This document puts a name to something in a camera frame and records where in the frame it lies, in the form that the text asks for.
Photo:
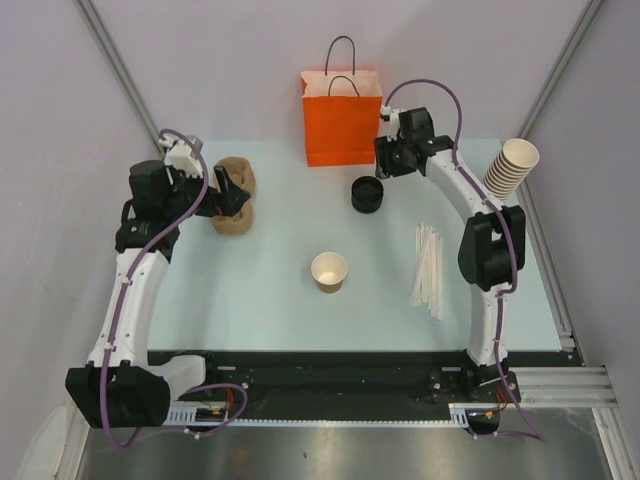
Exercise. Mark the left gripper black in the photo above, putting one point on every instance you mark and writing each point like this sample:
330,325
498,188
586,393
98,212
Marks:
227,203

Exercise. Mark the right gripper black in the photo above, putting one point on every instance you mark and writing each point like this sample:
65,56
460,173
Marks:
385,166

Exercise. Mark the stack of black lids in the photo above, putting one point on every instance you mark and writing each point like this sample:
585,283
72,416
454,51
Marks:
367,194

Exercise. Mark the orange paper bag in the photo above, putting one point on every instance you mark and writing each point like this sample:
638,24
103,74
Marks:
341,114

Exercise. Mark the stack of paper cups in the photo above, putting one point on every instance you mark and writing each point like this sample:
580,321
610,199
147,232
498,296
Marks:
516,159

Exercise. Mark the single brown paper cup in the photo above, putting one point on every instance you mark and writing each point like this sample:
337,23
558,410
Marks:
329,270

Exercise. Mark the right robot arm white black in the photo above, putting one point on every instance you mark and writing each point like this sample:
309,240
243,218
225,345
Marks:
492,248

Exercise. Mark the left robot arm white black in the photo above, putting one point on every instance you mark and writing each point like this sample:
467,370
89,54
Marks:
117,387

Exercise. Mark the brown pulp cup carrier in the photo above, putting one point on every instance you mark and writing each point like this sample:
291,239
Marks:
235,222

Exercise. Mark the bundle of wrapped straws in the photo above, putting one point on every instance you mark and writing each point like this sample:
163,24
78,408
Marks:
428,276

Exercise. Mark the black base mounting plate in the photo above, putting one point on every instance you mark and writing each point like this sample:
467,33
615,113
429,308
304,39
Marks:
340,386

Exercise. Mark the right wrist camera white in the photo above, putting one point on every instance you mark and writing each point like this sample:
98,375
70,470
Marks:
390,120

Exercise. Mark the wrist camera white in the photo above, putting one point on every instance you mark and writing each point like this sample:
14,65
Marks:
390,120
181,157

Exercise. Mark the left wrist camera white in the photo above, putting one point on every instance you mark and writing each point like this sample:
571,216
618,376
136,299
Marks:
181,157

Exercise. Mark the aluminium rail frame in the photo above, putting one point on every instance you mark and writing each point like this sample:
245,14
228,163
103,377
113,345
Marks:
583,387

